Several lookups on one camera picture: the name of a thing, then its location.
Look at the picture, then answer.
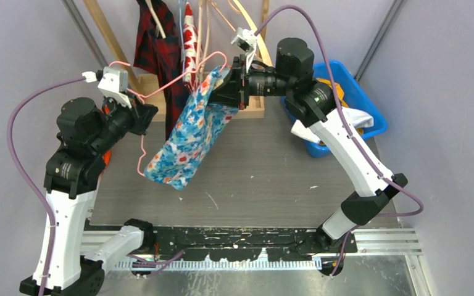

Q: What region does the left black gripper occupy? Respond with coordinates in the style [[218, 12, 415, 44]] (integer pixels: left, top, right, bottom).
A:
[[89, 92, 158, 155]]

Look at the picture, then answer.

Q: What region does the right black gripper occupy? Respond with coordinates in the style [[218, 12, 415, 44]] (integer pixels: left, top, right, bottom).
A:
[[205, 55, 293, 111]]

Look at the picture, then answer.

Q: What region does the pink wire hanger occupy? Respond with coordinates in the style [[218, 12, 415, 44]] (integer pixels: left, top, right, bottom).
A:
[[107, 51, 228, 177]]

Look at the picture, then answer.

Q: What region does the beige plastic hanger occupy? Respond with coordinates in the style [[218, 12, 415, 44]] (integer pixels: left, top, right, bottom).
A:
[[209, 1, 273, 70], [196, 1, 210, 75]]

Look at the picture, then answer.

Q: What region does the blue floral garment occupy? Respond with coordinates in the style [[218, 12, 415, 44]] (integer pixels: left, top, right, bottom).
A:
[[142, 74, 239, 190]]

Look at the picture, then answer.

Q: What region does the yellow skirt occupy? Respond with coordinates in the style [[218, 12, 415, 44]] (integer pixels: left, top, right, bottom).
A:
[[316, 78, 349, 107]]

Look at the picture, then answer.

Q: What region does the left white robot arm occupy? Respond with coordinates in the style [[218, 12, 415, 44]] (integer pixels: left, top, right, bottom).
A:
[[19, 97, 158, 295]]

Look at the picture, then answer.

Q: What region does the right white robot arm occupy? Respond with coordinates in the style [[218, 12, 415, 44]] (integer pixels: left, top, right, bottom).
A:
[[209, 36, 408, 253]]

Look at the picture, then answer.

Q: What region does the beige hanger under plaid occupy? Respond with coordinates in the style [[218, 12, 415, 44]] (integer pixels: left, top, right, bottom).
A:
[[145, 0, 167, 39]]

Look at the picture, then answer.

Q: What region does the wooden clothes rack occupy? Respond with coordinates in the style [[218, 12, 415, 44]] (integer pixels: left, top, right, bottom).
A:
[[82, 0, 270, 123]]

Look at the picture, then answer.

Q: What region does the red white floral garment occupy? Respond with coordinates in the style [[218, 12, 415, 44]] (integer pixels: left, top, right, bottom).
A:
[[183, 2, 198, 91]]

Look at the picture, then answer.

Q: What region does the red black plaid dress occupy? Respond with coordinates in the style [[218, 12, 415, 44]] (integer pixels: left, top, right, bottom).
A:
[[134, 1, 189, 139]]

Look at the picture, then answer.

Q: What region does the blue plastic bin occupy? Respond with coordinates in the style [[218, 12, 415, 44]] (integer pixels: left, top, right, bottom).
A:
[[279, 60, 388, 158]]

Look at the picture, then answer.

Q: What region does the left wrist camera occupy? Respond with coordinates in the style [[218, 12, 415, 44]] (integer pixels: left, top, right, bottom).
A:
[[81, 67, 132, 109]]

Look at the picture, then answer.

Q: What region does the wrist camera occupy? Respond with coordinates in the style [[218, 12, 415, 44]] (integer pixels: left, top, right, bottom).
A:
[[230, 27, 257, 71], [81, 67, 132, 109]]

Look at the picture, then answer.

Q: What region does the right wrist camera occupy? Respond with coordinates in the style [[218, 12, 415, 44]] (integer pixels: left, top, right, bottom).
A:
[[230, 27, 257, 71]]

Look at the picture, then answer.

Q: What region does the blue wire hanger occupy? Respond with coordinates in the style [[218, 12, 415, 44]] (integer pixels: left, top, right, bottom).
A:
[[177, 0, 186, 72]]

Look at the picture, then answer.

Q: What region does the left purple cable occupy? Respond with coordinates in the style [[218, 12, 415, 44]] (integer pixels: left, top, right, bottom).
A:
[[7, 76, 186, 296]]

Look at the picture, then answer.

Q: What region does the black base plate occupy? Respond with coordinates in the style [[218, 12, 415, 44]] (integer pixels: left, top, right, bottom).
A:
[[115, 226, 358, 263]]

